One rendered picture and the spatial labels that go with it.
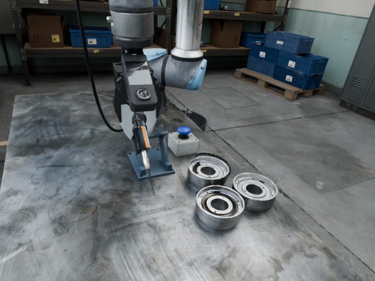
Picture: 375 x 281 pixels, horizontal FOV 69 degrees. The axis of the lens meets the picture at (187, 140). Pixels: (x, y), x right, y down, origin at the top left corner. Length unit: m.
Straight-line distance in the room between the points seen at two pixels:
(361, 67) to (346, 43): 0.83
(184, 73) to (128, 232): 0.60
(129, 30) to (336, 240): 1.73
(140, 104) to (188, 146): 0.37
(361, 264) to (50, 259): 1.64
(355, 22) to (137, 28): 4.54
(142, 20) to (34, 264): 0.45
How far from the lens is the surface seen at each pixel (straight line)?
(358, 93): 4.22
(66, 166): 0.78
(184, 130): 0.80
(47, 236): 0.61
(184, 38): 0.97
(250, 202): 0.64
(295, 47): 4.34
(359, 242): 2.03
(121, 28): 0.51
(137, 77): 0.49
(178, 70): 0.99
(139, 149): 0.57
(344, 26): 5.01
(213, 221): 0.58
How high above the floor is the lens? 1.23
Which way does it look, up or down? 29 degrees down
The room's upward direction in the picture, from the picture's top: 6 degrees clockwise
